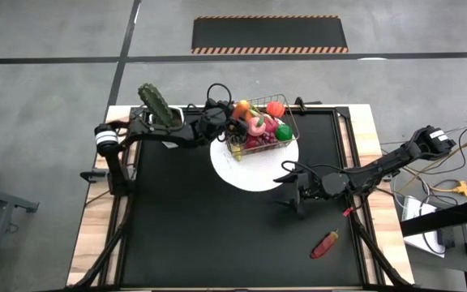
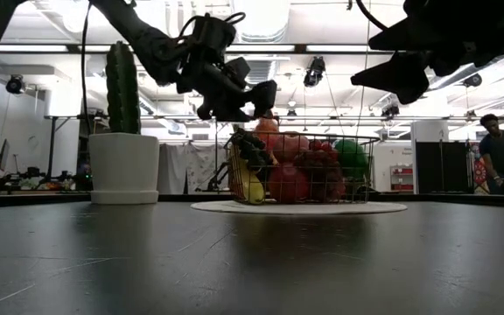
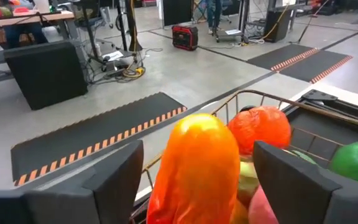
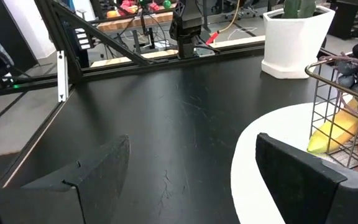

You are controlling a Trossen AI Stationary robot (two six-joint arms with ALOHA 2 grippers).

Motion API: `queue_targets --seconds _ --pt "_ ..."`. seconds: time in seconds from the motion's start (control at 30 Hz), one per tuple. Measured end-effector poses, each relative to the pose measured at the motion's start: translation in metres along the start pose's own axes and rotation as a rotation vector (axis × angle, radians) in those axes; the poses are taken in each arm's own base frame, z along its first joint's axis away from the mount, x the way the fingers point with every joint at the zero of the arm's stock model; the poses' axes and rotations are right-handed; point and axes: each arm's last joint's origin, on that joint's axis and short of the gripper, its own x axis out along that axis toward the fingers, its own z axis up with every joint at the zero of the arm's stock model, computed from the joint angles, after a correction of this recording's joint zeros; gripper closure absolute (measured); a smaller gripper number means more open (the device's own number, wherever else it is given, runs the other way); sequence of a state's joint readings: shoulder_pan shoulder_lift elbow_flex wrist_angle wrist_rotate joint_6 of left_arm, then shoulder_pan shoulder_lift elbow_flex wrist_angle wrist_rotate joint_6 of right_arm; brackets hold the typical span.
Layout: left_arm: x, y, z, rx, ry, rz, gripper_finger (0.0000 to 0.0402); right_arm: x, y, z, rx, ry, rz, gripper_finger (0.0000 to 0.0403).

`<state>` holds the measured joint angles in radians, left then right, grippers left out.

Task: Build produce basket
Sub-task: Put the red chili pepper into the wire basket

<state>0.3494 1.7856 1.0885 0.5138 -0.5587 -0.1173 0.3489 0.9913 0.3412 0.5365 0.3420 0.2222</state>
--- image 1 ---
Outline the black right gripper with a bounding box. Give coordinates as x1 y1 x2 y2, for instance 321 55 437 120
272 172 326 220

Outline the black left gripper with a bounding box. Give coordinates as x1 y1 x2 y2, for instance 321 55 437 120
216 103 251 141

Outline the pink peach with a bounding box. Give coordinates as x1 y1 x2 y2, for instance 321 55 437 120
246 116 267 137

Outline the orange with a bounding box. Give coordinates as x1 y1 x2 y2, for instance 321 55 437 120
233 99 251 118

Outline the pink dragon fruit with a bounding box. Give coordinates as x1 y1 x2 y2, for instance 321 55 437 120
253 107 279 134

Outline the orange red pumpkin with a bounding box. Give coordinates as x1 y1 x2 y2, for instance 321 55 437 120
265 101 286 118

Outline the green lime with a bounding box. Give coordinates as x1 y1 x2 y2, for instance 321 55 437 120
275 123 294 142

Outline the white round plate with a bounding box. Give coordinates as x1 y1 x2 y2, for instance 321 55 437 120
209 117 300 193

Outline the white plant pot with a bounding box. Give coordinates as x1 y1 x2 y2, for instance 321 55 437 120
148 105 188 149

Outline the red chili pepper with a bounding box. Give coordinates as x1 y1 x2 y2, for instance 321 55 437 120
309 230 340 260

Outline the black table clamp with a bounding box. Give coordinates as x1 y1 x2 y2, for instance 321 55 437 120
293 96 323 111

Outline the green cactus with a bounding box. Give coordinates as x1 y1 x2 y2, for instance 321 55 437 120
137 83 178 129

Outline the black striped floor mat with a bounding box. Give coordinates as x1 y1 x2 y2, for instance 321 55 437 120
191 15 349 55

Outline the white box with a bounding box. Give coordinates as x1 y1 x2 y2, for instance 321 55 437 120
401 195 448 259

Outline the black side clamp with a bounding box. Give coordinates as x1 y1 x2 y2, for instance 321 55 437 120
79 169 109 183

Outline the yellow power splitter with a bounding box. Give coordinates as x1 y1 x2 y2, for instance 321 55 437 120
431 180 467 199

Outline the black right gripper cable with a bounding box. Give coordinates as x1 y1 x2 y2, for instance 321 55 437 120
281 160 344 175

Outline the bronze wire basket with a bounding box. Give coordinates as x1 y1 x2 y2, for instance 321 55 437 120
224 93 301 159

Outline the black metal table frame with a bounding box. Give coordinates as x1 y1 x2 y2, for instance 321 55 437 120
65 103 415 292

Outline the brown cable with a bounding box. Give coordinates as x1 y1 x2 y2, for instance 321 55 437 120
85 190 111 206

